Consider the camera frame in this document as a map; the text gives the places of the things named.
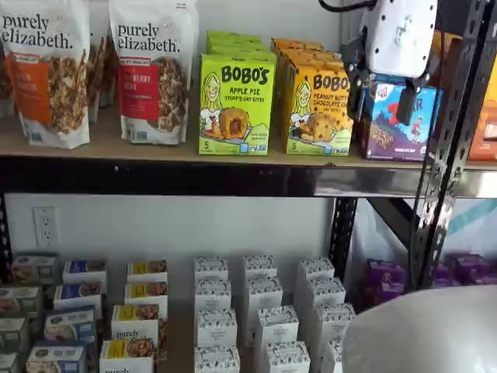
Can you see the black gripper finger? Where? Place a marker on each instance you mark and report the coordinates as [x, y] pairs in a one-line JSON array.
[[405, 107], [357, 89]]

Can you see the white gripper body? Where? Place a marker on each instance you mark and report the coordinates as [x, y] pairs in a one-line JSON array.
[[400, 39]]

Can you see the orange Bobo's peanut butter box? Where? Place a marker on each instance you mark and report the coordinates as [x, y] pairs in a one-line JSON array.
[[318, 116], [295, 43], [310, 56]]

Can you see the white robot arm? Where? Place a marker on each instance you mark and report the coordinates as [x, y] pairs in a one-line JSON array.
[[427, 334]]

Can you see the blue Zbar box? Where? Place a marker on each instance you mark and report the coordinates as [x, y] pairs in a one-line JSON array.
[[384, 79], [388, 132]]

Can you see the wooden shelf board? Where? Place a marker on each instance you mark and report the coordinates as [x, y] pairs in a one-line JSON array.
[[116, 151], [483, 164]]

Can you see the black metal shelf rack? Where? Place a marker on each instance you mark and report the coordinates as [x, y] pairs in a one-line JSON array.
[[155, 178], [481, 182]]

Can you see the green Bobo's apple pie box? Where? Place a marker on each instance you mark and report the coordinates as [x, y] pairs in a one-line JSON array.
[[237, 105], [233, 36], [237, 48]]

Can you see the purple box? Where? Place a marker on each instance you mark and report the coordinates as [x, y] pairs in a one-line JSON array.
[[470, 268], [384, 270], [392, 293], [442, 276]]

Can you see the white patterned box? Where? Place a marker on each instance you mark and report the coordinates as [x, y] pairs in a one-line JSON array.
[[316, 268], [326, 291], [332, 357], [276, 324], [260, 266], [213, 295], [211, 268], [334, 322], [216, 359], [216, 328], [287, 357], [264, 293]]

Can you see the yellow granola box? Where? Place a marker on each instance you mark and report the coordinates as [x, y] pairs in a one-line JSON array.
[[145, 293], [126, 355], [147, 270], [136, 322]]

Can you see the blue granola box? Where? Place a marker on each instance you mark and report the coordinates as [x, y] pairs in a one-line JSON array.
[[70, 324], [56, 357], [77, 295], [85, 272]]

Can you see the grey-green granola box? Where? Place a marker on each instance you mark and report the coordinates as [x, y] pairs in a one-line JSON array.
[[19, 301], [7, 363], [35, 268], [13, 334]]

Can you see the granola bag red label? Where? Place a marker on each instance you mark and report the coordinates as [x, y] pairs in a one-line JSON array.
[[153, 97]]

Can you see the white granola bag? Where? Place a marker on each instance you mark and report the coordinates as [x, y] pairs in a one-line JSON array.
[[97, 70], [5, 77]]

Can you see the white patterned small boxes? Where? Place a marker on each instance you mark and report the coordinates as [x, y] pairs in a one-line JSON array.
[[180, 338]]

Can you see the granola bag orange label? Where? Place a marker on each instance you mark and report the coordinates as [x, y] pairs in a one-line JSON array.
[[46, 97]]

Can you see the white wall outlet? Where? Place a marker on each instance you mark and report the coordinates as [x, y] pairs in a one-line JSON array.
[[45, 226]]

